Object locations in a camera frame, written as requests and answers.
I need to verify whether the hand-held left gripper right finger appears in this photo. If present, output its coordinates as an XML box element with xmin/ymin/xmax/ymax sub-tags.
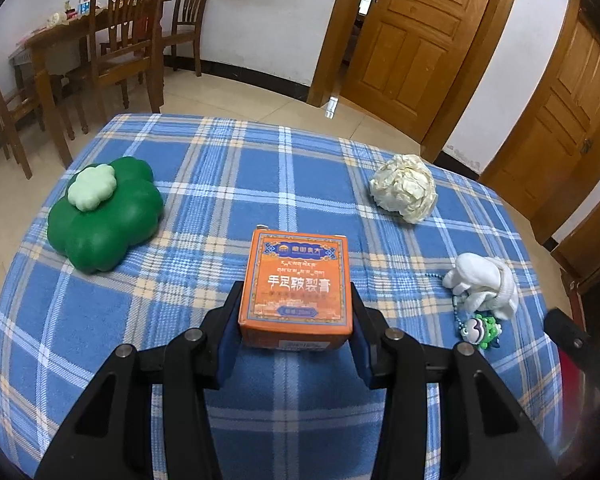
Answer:
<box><xmin>349</xmin><ymin>284</ymin><xmax>563</xmax><ymax>480</ymax></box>

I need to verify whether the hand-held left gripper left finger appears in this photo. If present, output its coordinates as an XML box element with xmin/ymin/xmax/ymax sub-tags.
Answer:
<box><xmin>35</xmin><ymin>292</ymin><xmax>246</xmax><ymax>480</ymax></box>

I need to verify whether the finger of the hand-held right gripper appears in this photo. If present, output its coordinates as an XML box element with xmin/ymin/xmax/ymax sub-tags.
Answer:
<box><xmin>544</xmin><ymin>308</ymin><xmax>600</xmax><ymax>378</ymax></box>

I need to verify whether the orange cardboard box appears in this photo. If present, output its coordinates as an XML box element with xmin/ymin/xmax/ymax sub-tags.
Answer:
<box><xmin>237</xmin><ymin>227</ymin><xmax>355</xmax><ymax>353</ymax></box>

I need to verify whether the wooden cabinet panel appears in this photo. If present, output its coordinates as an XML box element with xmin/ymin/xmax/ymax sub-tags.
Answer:
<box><xmin>552</xmin><ymin>191</ymin><xmax>600</xmax><ymax>288</ymax></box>

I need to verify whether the white plush toy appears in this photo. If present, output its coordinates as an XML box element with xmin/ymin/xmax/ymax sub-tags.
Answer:
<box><xmin>442</xmin><ymin>252</ymin><xmax>521</xmax><ymax>321</ymax></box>

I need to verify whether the round cream paper ball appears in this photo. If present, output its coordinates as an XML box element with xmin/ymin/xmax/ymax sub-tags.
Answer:
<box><xmin>369</xmin><ymin>154</ymin><xmax>438</xmax><ymax>225</ymax></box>

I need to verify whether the blue plaid blanket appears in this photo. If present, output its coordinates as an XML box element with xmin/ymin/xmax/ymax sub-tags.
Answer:
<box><xmin>0</xmin><ymin>112</ymin><xmax>566</xmax><ymax>480</ymax></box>

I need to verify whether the green clover-shaped cushion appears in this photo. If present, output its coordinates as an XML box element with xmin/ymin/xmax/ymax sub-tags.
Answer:
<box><xmin>46</xmin><ymin>156</ymin><xmax>165</xmax><ymax>275</ymax></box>

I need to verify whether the closed wooden door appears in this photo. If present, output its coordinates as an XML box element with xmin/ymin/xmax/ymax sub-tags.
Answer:
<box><xmin>480</xmin><ymin>0</ymin><xmax>600</xmax><ymax>246</ymax></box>

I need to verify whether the open wooden door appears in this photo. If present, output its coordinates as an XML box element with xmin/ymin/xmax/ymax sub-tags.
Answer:
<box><xmin>307</xmin><ymin>0</ymin><xmax>523</xmax><ymax>161</ymax></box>

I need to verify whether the wooden chair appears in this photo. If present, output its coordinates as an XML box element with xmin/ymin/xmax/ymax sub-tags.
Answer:
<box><xmin>0</xmin><ymin>42</ymin><xmax>47</xmax><ymax>181</ymax></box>
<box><xmin>161</xmin><ymin>0</ymin><xmax>219</xmax><ymax>77</ymax></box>
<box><xmin>65</xmin><ymin>0</ymin><xmax>177</xmax><ymax>133</ymax></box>

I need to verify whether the wooden dining table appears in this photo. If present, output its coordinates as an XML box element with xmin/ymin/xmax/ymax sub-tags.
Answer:
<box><xmin>9</xmin><ymin>0</ymin><xmax>173</xmax><ymax>171</ymax></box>

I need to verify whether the green frog keychain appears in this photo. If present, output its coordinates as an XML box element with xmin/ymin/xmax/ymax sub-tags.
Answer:
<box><xmin>455</xmin><ymin>311</ymin><xmax>504</xmax><ymax>352</ymax></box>

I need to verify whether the teal bead chain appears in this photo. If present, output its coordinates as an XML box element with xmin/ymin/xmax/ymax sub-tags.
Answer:
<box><xmin>450</xmin><ymin>270</ymin><xmax>470</xmax><ymax>332</ymax></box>

